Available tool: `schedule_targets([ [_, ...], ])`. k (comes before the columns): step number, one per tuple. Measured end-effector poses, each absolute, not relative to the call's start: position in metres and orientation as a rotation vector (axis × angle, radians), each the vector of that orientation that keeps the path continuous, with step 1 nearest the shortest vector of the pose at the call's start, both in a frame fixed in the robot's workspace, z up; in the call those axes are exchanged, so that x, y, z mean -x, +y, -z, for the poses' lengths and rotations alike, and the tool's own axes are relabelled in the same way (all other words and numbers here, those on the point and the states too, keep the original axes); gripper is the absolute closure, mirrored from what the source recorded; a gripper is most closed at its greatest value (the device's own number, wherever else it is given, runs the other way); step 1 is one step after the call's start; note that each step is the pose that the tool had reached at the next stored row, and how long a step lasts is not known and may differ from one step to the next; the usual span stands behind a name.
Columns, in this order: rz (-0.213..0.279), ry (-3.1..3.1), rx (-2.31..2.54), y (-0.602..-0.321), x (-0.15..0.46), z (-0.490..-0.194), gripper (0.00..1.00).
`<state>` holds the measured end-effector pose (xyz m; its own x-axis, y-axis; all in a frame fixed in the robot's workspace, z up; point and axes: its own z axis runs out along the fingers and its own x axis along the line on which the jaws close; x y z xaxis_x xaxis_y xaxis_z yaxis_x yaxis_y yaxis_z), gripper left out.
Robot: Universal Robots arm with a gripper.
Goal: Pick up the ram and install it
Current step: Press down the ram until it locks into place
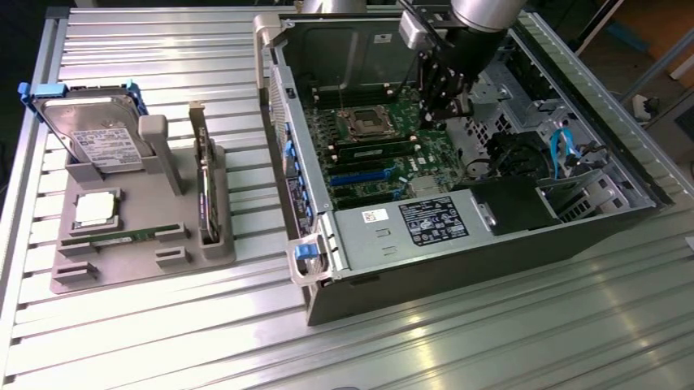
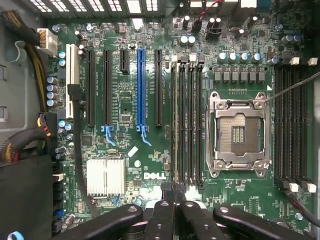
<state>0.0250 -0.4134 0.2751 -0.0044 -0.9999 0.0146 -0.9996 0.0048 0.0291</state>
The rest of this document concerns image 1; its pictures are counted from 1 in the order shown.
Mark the black wire bundle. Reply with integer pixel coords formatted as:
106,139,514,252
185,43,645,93
465,130,548,180

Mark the white plug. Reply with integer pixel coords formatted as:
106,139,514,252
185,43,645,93
631,93,653,124

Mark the grey parts rack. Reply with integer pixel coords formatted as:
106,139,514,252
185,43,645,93
50,114,240,295

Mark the silver CPU chip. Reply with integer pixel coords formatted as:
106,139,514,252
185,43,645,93
73,193,121,224

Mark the blue wire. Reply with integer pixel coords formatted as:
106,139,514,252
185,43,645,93
549,126,579,181

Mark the black graphics card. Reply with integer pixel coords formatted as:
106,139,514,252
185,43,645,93
187,101,226,246

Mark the blue disk caddy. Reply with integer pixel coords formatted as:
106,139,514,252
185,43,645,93
17,78,151,128

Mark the green motherboard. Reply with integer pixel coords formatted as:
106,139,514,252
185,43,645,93
302,85,469,213

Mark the installed green RAM stick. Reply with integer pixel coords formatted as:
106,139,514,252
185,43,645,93
337,143,410,161

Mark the metal disk bay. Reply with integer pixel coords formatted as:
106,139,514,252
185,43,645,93
536,168,627,223

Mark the grey power supply unit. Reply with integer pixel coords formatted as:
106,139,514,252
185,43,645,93
328,190,493,273

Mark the blue expansion slot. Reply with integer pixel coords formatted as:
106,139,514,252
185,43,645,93
329,169,394,188

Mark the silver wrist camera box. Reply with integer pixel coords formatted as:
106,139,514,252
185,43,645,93
398,10,442,50

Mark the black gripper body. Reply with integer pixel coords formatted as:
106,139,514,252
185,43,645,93
440,23,510,81

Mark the silver hard disk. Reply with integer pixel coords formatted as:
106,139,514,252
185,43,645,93
39,94,149,168

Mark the black open PC case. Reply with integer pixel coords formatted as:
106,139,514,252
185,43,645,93
253,11,683,327

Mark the CPU socket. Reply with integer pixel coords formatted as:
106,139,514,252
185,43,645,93
334,106,390,138

